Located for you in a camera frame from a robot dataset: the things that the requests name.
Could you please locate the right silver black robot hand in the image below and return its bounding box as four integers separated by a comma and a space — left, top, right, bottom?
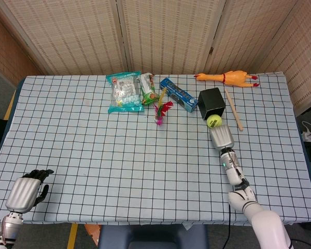
209, 124, 235, 151

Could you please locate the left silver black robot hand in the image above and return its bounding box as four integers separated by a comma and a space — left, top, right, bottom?
5, 169, 54, 214

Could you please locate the yellow tennis ball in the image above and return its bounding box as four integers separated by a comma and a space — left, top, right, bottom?
206, 114, 222, 129

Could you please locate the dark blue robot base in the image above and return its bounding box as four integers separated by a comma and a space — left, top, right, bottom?
97, 224, 209, 249

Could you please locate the black open cube box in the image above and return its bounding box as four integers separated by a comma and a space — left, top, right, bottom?
197, 87, 227, 121

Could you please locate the long blue cardboard box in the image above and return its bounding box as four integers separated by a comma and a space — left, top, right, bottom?
160, 77, 199, 113

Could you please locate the wooden stick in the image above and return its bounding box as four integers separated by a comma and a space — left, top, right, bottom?
224, 89, 244, 131

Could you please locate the yellow rubber chicken toy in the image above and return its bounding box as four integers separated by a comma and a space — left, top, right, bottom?
193, 70, 260, 88

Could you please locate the colourful feather shuttlecock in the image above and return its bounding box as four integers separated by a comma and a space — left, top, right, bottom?
153, 87, 174, 127

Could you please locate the orange scrap on floor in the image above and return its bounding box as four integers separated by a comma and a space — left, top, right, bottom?
84, 224, 102, 246

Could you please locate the green snack bag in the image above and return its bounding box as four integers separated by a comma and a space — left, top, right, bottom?
137, 73, 161, 106

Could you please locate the white black-checked tablecloth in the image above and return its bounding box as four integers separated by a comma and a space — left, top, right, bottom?
0, 72, 311, 226

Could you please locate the teal clear snack bag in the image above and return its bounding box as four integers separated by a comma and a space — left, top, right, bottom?
105, 71, 145, 114

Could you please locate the woven folding screen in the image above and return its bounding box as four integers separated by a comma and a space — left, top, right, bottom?
0, 0, 311, 116

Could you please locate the black cable under table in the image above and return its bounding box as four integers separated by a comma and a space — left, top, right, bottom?
227, 223, 233, 249

